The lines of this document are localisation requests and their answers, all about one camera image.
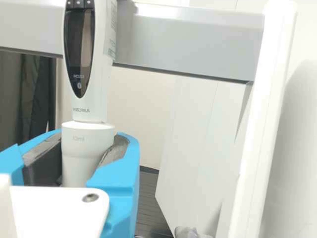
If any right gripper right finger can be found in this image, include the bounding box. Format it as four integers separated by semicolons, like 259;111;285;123
86;132;141;238

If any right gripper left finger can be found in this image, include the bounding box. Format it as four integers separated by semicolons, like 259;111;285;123
0;128;63;187

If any pipette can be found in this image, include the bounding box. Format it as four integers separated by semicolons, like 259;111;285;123
60;0;117;188

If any black platform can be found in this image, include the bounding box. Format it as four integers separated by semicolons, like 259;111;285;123
135;165;174;238

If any white incubator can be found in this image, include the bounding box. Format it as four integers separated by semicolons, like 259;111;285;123
155;59;317;238

